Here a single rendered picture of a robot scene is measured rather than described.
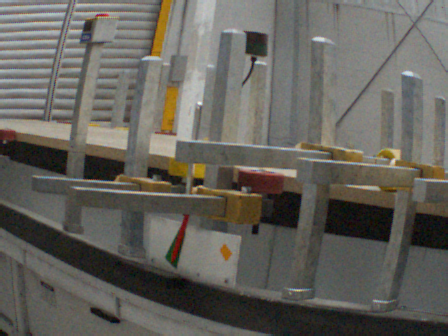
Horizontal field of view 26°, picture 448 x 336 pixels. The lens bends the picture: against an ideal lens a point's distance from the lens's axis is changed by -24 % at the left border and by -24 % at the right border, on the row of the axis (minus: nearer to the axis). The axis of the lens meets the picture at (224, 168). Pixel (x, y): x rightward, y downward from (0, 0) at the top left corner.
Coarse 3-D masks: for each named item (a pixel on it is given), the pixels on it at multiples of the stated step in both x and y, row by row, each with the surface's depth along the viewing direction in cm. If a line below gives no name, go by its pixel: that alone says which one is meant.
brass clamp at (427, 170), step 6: (396, 162) 180; (402, 162) 179; (408, 162) 177; (414, 162) 176; (414, 168) 176; (420, 168) 175; (426, 168) 173; (432, 168) 172; (438, 168) 173; (444, 168) 175; (426, 174) 173; (432, 174) 172; (438, 174) 173; (444, 174) 175; (390, 186) 183
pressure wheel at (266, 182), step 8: (240, 176) 218; (248, 176) 216; (256, 176) 216; (264, 176) 216; (272, 176) 216; (280, 176) 217; (240, 184) 218; (248, 184) 216; (256, 184) 216; (264, 184) 216; (272, 184) 216; (280, 184) 218; (256, 192) 217; (264, 192) 216; (272, 192) 216; (280, 192) 218; (256, 232) 220
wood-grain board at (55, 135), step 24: (0, 120) 444; (24, 120) 464; (48, 144) 298; (96, 144) 278; (120, 144) 288; (168, 144) 316; (168, 168) 253; (240, 168) 237; (264, 168) 244; (336, 192) 216; (360, 192) 210; (384, 192) 205
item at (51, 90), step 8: (72, 0) 480; (72, 8) 482; (72, 16) 482; (64, 24) 481; (64, 32) 481; (64, 40) 482; (56, 48) 483; (64, 48) 483; (56, 56) 482; (56, 64) 482; (56, 72) 483; (56, 80) 483; (48, 88) 484; (48, 96) 483; (48, 104) 482; (48, 112) 483; (48, 120) 485
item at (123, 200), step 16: (80, 192) 193; (96, 192) 195; (112, 192) 198; (128, 192) 201; (144, 192) 205; (112, 208) 198; (128, 208) 200; (144, 208) 202; (160, 208) 205; (176, 208) 207; (192, 208) 209; (208, 208) 211; (224, 208) 213; (272, 208) 220
